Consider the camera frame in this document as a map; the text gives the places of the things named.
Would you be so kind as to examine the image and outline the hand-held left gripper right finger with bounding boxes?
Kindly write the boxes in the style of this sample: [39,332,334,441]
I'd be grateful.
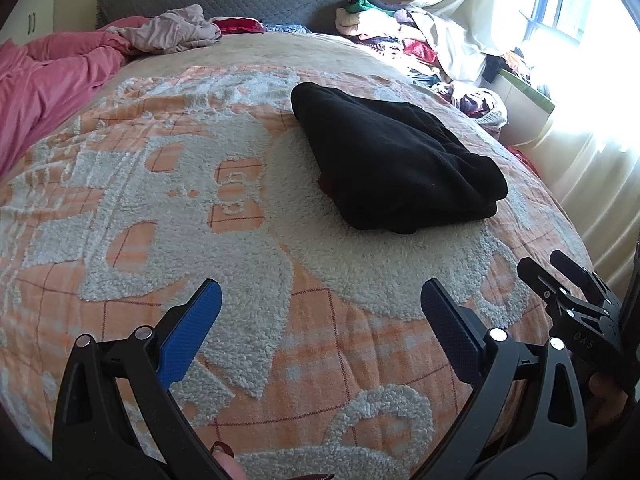
[421,277,588,480]

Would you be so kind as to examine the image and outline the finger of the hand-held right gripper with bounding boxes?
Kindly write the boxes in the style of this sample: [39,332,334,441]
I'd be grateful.
[549,250,618,308]
[516,257,581,321]

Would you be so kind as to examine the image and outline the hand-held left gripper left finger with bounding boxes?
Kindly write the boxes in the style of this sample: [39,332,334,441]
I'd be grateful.
[51,277,236,480]

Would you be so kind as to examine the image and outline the black sweater with orange cuffs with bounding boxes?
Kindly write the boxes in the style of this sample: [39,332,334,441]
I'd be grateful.
[290,81,509,235]

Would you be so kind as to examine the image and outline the white bag of clothes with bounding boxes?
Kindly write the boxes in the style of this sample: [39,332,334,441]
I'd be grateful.
[432,82,508,128]

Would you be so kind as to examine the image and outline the pile of clothes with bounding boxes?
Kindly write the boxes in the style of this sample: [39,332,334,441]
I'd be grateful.
[335,0,481,86]

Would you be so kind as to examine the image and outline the person's right hand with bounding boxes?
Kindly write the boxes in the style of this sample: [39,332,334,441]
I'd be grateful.
[587,372,631,431]

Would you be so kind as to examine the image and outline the person's left hand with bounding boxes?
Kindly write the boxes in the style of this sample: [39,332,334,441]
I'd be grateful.
[210,440,250,480]

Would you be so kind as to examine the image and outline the orange checked fleece blanket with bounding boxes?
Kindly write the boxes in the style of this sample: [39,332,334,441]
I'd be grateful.
[0,62,596,480]

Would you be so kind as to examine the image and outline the red plastic bag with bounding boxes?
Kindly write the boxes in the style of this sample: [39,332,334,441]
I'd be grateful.
[507,145,541,171]

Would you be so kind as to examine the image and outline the green window ledge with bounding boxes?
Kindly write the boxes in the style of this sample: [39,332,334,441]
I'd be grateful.
[497,67,558,111]

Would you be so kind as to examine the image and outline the beige bed cover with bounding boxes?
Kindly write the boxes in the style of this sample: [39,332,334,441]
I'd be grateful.
[115,30,441,91]

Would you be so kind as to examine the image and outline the pink duvet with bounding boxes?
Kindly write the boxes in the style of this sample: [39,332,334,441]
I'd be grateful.
[0,16,151,176]

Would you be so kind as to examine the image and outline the pale pink crumpled garment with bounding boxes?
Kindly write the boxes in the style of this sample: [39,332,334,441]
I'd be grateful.
[119,4,223,55]

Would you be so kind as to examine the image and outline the red cloth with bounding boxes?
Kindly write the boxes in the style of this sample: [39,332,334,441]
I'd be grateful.
[210,17,266,36]

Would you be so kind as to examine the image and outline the blue patterned cloth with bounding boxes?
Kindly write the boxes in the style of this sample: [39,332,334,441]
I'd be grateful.
[261,22,312,36]

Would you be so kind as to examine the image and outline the cream wardrobe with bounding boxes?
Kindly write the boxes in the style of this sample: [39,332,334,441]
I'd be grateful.
[10,0,63,48]

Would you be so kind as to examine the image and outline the window frame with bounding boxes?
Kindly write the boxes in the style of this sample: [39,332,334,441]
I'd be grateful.
[520,0,601,46]

